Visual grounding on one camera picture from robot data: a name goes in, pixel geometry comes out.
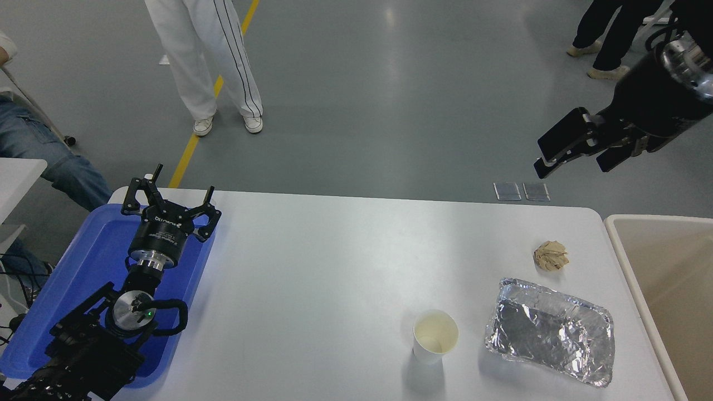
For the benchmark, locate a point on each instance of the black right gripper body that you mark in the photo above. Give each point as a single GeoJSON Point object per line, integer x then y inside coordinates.
{"type": "Point", "coordinates": [652, 100]}

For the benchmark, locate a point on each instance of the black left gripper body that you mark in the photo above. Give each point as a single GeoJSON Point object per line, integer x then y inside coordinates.
{"type": "Point", "coordinates": [159, 236]}

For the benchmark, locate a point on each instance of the white paper cup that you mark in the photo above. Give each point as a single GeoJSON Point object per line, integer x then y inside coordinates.
{"type": "Point", "coordinates": [431, 348]}

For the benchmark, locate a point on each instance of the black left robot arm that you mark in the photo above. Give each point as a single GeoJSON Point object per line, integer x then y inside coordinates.
{"type": "Point", "coordinates": [83, 345]}

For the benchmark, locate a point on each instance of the metal floor plate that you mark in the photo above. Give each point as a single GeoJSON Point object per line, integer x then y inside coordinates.
{"type": "Point", "coordinates": [507, 191]}
{"type": "Point", "coordinates": [536, 191]}

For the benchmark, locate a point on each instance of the blue plastic tray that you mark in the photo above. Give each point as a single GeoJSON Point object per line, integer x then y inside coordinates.
{"type": "Point", "coordinates": [83, 262]}

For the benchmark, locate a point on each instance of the white wheeled chair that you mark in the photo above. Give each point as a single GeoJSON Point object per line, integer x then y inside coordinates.
{"type": "Point", "coordinates": [657, 20]}

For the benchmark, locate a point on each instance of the standing person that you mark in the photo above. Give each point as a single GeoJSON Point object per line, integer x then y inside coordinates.
{"type": "Point", "coordinates": [601, 22]}
{"type": "Point", "coordinates": [189, 55]}

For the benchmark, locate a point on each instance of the seated person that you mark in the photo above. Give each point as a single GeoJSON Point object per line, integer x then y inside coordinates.
{"type": "Point", "coordinates": [33, 145]}

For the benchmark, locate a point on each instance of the crumpled tan paper ball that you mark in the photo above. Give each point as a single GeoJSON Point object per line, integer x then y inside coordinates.
{"type": "Point", "coordinates": [551, 256]}

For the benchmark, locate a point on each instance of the small white side table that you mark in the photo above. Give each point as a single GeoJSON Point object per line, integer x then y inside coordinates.
{"type": "Point", "coordinates": [16, 178]}

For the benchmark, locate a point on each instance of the large pale bin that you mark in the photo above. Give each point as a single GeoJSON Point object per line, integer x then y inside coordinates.
{"type": "Point", "coordinates": [679, 289]}

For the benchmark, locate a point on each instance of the silver foil tray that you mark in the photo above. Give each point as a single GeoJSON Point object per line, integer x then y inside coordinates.
{"type": "Point", "coordinates": [546, 334]}

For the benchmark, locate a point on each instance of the grey chair frame with castor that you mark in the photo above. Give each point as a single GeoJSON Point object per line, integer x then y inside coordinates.
{"type": "Point", "coordinates": [69, 141]}

